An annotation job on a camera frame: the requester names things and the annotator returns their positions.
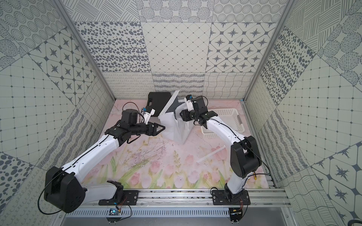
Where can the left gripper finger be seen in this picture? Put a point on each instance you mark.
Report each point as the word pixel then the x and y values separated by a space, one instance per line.
pixel 156 125
pixel 157 130

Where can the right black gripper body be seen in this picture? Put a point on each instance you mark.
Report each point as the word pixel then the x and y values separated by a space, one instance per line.
pixel 193 115

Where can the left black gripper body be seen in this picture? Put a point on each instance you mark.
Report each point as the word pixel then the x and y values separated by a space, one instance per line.
pixel 148 128

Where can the white insulated delivery bag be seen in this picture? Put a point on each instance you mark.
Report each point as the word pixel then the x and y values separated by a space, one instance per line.
pixel 176 129

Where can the white adhesive strip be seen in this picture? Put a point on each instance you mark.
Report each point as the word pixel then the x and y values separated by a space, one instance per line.
pixel 210 154

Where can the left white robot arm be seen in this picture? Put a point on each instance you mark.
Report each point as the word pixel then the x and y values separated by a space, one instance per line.
pixel 63 188

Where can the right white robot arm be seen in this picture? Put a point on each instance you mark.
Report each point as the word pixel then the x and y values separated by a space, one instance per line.
pixel 244 154

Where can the black plastic case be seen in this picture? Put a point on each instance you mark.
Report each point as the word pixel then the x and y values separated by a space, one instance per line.
pixel 157 101

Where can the white perforated plastic basket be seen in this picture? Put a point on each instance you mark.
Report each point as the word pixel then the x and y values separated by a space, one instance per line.
pixel 229 116

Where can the floral pink table mat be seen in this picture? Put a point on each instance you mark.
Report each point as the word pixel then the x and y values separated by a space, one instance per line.
pixel 157 162

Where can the green circuit board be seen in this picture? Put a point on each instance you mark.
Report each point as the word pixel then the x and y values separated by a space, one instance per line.
pixel 113 212

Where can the black controller box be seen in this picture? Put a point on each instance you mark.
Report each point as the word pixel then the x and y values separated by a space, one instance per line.
pixel 235 215

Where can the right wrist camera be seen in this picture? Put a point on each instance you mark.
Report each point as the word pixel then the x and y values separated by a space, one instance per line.
pixel 189 102

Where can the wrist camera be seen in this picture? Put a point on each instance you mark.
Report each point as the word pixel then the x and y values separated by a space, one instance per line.
pixel 189 102
pixel 148 111

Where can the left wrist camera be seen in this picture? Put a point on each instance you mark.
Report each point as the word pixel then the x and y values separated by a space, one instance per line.
pixel 148 111

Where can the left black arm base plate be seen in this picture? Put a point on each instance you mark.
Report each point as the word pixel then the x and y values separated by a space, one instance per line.
pixel 124 197

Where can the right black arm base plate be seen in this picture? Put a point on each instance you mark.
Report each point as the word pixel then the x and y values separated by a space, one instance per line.
pixel 222 197

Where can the aluminium rail frame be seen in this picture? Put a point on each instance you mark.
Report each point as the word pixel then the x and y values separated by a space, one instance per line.
pixel 188 203

